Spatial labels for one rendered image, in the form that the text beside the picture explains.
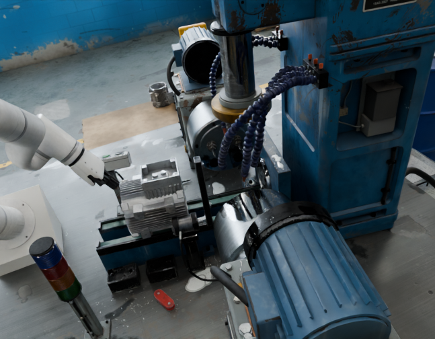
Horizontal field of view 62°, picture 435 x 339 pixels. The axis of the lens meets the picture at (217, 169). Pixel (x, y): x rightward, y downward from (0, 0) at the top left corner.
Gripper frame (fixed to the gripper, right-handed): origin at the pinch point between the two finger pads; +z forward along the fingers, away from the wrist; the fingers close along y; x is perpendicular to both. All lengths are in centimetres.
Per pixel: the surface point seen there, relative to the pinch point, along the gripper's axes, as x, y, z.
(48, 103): -162, -342, 33
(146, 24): -36, -548, 85
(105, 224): -15.4, 0.4, 11.1
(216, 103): 45.5, 5.6, -1.8
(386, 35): 89, 24, 3
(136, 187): 8.4, 7.9, 2.9
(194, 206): 13.4, 1.7, 27.8
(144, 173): 11.9, 3.0, 3.2
